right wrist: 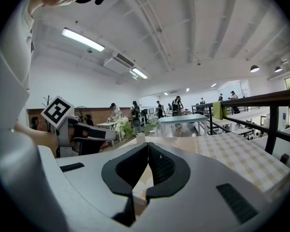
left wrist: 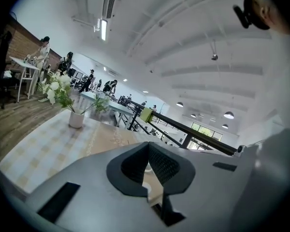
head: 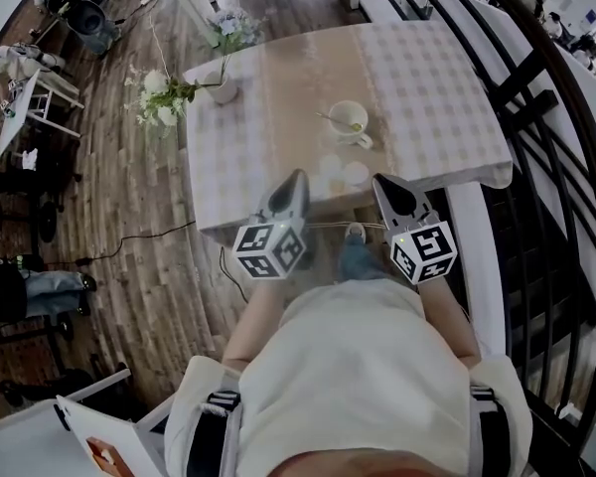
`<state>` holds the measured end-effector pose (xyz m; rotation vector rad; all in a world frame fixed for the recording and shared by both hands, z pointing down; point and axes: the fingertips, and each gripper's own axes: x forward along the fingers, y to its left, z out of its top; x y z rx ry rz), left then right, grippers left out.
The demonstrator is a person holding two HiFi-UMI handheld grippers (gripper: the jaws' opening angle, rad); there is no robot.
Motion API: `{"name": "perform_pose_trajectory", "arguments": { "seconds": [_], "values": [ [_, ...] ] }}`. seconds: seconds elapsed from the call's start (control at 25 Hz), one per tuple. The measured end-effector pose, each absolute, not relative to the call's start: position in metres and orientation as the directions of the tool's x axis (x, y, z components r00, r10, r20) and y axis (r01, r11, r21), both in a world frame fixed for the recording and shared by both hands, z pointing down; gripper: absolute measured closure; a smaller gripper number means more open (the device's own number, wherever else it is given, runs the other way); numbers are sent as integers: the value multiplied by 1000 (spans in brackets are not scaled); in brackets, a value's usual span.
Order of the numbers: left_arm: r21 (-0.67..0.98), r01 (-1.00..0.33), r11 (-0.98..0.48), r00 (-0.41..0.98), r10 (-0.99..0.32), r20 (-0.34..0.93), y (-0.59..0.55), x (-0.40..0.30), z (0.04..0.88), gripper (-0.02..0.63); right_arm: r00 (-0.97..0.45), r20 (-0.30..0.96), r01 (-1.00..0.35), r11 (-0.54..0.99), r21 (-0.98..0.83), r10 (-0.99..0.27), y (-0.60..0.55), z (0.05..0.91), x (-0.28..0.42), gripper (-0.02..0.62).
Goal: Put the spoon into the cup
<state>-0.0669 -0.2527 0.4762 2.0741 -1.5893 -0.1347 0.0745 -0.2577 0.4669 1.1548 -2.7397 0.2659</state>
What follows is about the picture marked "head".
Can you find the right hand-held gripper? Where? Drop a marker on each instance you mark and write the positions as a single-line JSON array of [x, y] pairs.
[[424, 251]]

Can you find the person's right forearm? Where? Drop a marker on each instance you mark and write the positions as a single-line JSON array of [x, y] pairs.
[[444, 316]]

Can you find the white board with orange print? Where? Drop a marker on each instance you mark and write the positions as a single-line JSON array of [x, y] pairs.
[[109, 440]]

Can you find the white flower bunch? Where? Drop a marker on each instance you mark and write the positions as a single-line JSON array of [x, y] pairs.
[[159, 92]]

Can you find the black office chair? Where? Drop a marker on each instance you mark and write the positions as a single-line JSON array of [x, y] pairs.
[[25, 202]]

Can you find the person's blue jeans leg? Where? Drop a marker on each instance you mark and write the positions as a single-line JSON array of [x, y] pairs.
[[360, 261]]

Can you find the person's left forearm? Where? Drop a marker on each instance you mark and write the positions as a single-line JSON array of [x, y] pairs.
[[255, 321]]

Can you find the pale blue flower bunch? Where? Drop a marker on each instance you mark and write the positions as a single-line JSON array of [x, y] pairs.
[[233, 25]]

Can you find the person's white shirt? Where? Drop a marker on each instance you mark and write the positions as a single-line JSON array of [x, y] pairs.
[[357, 365]]

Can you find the gold spoon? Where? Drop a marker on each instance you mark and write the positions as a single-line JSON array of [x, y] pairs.
[[350, 125]]

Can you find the white vase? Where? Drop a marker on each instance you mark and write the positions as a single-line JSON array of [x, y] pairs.
[[222, 90]]

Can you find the checked tablecloth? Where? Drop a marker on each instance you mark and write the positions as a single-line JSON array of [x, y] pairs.
[[427, 97]]

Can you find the black metal railing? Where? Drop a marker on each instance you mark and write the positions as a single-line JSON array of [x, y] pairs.
[[536, 97]]

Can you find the white cup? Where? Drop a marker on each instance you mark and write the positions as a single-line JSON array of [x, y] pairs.
[[347, 117]]

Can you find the grey round bin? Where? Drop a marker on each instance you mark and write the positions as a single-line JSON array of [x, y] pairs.
[[92, 23]]

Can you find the small white round dish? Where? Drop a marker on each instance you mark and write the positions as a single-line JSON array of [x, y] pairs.
[[356, 172], [329, 164]]

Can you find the white table frame beam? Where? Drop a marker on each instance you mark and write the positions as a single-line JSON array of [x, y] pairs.
[[477, 266]]

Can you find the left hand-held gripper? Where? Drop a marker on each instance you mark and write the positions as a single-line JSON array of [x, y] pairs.
[[270, 246]]

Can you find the white folding table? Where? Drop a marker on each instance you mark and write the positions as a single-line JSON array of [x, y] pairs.
[[17, 112]]

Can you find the person's grey shoe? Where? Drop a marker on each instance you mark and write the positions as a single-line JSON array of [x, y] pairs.
[[355, 230]]

